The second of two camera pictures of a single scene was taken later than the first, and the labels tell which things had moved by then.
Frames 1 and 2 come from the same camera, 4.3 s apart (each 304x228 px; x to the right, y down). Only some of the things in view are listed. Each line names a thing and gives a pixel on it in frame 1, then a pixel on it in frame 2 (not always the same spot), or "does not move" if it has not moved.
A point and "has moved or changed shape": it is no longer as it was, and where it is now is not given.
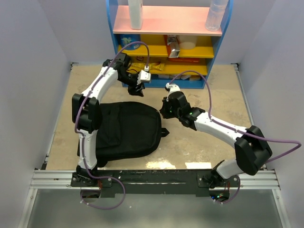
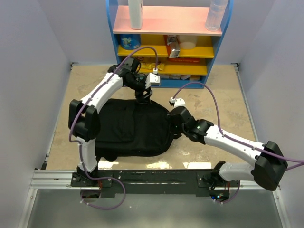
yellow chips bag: (137, 67) does not move
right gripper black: (164, 110) to (174, 130)
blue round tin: (127, 39) does not move
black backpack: (128, 128) has moved or changed shape
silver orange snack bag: (172, 46) does not move
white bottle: (136, 9) does not move
